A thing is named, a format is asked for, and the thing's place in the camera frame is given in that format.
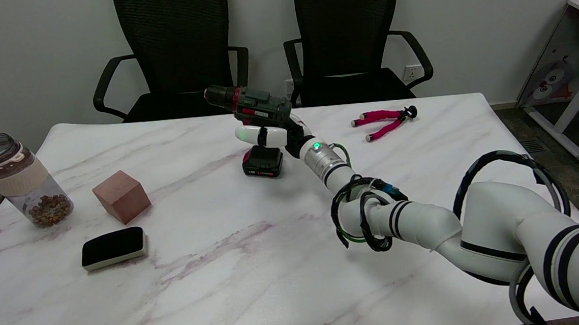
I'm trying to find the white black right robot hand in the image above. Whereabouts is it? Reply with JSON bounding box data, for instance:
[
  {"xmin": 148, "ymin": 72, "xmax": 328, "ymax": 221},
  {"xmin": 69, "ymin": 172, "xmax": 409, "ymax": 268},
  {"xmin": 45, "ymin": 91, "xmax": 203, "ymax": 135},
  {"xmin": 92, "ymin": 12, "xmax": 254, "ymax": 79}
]
[{"xmin": 234, "ymin": 111, "xmax": 320, "ymax": 163}]

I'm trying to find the green black power screwdriver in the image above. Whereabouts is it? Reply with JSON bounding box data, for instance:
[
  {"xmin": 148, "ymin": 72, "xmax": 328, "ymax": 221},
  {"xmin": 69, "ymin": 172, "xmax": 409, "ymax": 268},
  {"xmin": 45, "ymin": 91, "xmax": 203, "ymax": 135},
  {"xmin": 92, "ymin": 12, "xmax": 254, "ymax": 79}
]
[{"xmin": 203, "ymin": 79, "xmax": 297, "ymax": 183}]

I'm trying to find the pink flexible mini tripod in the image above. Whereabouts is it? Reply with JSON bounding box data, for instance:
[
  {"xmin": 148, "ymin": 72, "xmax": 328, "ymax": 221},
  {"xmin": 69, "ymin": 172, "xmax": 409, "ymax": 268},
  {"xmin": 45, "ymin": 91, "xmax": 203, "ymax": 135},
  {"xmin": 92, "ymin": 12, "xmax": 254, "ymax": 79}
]
[{"xmin": 350, "ymin": 105, "xmax": 420, "ymax": 144}]

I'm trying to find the black mesh office chair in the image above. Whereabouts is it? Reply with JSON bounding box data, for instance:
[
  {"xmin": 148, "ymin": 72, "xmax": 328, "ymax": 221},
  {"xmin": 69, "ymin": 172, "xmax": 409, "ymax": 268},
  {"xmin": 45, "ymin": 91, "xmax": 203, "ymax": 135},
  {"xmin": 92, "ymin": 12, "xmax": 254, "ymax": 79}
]
[
  {"xmin": 280, "ymin": 0, "xmax": 436, "ymax": 108},
  {"xmin": 86, "ymin": 0, "xmax": 254, "ymax": 126}
]

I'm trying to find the reddish wooden cube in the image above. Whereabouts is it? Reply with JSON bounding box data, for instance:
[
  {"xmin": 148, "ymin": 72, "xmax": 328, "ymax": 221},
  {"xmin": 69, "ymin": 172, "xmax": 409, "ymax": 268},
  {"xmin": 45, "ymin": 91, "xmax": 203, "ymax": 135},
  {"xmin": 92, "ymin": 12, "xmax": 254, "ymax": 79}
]
[{"xmin": 91, "ymin": 168, "xmax": 153, "ymax": 227}]

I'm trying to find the black whiteboard eraser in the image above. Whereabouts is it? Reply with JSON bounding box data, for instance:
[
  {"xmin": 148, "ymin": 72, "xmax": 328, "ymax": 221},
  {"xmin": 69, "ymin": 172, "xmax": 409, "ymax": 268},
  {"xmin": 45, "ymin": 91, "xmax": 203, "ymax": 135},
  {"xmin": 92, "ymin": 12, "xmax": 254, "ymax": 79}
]
[{"xmin": 79, "ymin": 226, "xmax": 149, "ymax": 272}]

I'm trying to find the clear jar with nuts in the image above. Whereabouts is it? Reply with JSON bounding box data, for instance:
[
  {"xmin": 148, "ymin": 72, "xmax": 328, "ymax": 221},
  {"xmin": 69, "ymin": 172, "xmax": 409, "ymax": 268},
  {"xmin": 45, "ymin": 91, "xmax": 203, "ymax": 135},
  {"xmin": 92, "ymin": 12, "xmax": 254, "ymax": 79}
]
[{"xmin": 0, "ymin": 128, "xmax": 75, "ymax": 232}]

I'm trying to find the dark floor vent grille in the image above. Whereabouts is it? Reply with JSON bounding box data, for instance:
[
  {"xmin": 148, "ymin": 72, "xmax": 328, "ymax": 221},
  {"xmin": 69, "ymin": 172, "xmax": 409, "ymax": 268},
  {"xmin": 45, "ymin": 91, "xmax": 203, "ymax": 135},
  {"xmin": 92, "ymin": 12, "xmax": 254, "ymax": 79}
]
[{"xmin": 519, "ymin": 137, "xmax": 548, "ymax": 156}]

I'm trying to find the white desk with printed panel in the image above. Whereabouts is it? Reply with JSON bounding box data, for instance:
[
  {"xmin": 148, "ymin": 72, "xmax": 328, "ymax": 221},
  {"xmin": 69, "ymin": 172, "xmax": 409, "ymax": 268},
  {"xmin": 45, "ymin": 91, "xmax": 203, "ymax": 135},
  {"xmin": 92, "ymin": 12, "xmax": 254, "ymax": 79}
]
[{"xmin": 508, "ymin": 0, "xmax": 579, "ymax": 171}]

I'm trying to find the thin green cable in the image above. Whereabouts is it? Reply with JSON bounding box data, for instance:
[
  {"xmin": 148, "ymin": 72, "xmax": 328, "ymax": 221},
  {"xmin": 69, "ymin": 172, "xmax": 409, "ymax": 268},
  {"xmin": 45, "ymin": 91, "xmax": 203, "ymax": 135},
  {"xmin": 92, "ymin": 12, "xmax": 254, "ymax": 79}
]
[{"xmin": 330, "ymin": 142, "xmax": 353, "ymax": 171}]

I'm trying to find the black wrist cable bundle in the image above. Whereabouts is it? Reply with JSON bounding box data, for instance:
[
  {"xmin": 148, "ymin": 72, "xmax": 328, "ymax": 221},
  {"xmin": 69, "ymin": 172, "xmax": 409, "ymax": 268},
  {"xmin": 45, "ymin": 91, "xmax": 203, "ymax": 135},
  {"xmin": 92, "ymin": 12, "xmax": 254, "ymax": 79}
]
[{"xmin": 328, "ymin": 171, "xmax": 412, "ymax": 256}]

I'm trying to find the black corrugated cable conduit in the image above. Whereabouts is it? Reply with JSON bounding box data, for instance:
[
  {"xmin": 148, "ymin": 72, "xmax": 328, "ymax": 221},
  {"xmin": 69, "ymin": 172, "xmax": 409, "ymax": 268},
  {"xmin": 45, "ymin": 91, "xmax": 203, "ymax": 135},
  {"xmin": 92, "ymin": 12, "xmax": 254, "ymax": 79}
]
[{"xmin": 449, "ymin": 145, "xmax": 572, "ymax": 225}]

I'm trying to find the grey hose loop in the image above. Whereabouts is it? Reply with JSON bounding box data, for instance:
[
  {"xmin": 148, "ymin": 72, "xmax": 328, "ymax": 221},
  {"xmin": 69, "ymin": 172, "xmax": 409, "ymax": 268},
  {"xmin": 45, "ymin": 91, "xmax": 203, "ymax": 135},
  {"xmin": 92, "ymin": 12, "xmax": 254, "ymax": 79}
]
[{"xmin": 507, "ymin": 259, "xmax": 551, "ymax": 325}]

